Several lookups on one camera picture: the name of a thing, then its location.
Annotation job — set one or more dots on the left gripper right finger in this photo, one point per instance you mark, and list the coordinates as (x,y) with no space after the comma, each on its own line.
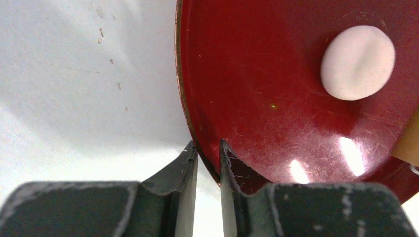
(252,206)

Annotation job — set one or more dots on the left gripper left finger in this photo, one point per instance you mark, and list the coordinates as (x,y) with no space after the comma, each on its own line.
(161,206)

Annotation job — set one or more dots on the round red plate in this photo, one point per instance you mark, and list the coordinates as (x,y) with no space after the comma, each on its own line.
(249,73)

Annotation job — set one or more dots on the white dough ball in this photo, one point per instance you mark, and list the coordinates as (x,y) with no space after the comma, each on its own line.
(357,63)

